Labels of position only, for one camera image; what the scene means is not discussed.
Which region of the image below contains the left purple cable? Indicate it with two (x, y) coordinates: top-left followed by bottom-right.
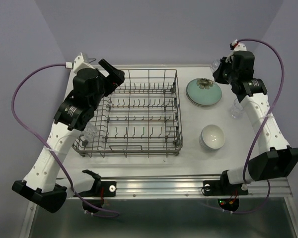
(11, 63), (121, 219)

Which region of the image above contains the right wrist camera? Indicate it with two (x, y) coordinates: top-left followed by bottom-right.
(229, 40), (247, 54)

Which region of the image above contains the aluminium mounting rail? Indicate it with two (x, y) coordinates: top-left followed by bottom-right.
(31, 176), (294, 199)

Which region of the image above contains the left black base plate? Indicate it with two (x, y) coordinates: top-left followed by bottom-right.
(79, 180), (117, 198)

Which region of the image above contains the white ribbed bowl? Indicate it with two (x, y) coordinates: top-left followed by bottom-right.
(199, 124), (225, 150)

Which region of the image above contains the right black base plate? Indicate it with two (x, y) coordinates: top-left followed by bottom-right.
(201, 180), (249, 196)

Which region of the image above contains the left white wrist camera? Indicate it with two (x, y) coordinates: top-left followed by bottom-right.
(65, 52), (94, 74)

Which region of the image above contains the light green flower plate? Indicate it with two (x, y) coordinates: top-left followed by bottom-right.
(186, 78), (222, 107)

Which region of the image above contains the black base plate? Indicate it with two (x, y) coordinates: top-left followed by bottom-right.
(201, 180), (249, 196)
(79, 180), (117, 198)

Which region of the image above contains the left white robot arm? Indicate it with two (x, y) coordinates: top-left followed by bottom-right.
(11, 58), (125, 218)

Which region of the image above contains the clear glass cup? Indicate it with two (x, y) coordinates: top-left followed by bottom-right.
(210, 59), (221, 73)
(82, 123), (97, 142)
(229, 99), (244, 119)

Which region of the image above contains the clear glass cup front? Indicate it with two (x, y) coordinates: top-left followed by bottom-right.
(82, 123), (97, 142)

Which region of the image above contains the grey wire dish rack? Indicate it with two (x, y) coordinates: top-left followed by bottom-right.
(73, 68), (183, 157)

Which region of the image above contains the clear glass cup back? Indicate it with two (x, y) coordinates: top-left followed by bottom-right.
(229, 99), (244, 119)

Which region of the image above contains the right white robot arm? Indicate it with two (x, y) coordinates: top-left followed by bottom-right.
(210, 50), (298, 193)

